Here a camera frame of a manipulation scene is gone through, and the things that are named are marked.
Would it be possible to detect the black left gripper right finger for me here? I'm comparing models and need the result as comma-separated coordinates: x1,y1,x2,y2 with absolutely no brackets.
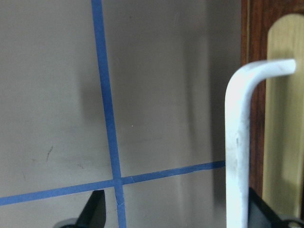
247,188,304,228

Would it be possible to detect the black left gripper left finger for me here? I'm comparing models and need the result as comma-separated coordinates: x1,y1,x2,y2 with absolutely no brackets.
54,190,106,228

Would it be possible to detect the wooden drawer with white handle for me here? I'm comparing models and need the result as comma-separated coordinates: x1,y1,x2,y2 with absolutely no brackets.
225,13,304,228

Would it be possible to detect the dark brown wooden drawer cabinet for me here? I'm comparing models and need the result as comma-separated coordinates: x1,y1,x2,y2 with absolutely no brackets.
241,0,304,196

